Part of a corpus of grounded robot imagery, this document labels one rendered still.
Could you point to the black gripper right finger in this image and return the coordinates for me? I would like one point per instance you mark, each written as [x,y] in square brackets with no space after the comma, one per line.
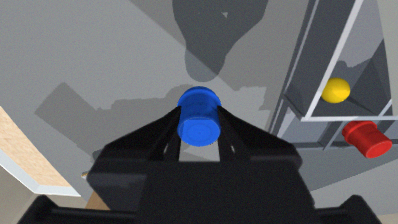
[251,143]

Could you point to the blue plug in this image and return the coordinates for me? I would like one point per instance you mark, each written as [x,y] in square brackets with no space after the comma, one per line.
[199,122]

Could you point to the red plug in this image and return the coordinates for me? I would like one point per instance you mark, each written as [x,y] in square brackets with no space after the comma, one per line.
[365,136]

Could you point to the yellow ball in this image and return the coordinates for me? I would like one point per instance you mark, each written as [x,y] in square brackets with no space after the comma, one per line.
[336,90]

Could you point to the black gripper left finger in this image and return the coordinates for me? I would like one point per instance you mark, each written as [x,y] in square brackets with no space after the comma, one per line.
[149,141]

